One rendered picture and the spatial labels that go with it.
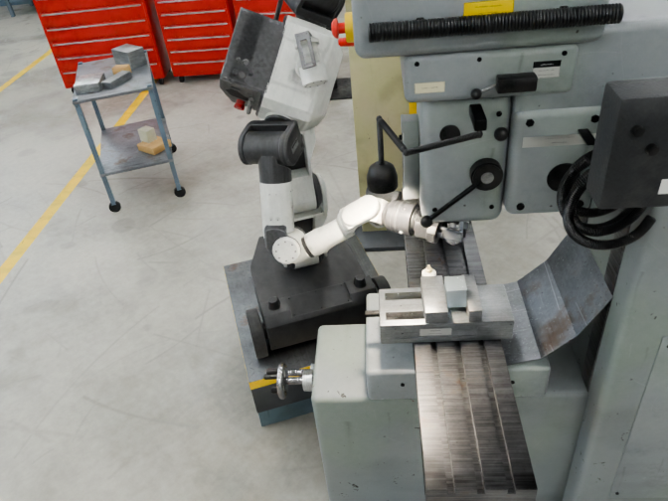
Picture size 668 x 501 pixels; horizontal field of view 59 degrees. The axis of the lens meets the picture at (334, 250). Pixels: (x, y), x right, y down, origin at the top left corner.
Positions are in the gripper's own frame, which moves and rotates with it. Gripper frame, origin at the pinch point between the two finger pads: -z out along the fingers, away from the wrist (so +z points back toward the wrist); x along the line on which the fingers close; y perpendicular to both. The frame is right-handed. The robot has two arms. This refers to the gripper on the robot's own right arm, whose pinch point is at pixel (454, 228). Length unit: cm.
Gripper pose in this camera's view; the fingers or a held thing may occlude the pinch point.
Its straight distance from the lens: 155.7
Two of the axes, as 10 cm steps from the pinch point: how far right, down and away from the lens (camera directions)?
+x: 4.6, -5.6, 6.8
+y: 0.8, 8.0, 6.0
